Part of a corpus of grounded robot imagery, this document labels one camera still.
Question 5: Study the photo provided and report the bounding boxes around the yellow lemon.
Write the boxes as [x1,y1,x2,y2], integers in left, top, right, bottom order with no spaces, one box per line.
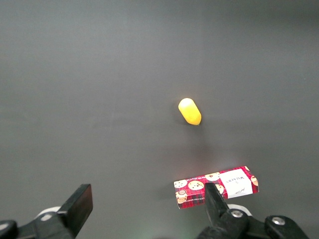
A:
[178,98,202,126]

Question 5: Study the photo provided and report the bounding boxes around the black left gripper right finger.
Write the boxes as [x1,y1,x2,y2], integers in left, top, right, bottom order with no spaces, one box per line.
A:
[196,183,310,239]

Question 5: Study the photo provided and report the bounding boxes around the red tartan cookie box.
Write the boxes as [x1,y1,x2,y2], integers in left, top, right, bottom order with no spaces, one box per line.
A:
[173,165,259,210]

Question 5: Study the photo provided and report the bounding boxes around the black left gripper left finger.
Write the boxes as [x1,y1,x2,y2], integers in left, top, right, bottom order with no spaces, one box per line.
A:
[0,183,94,239]

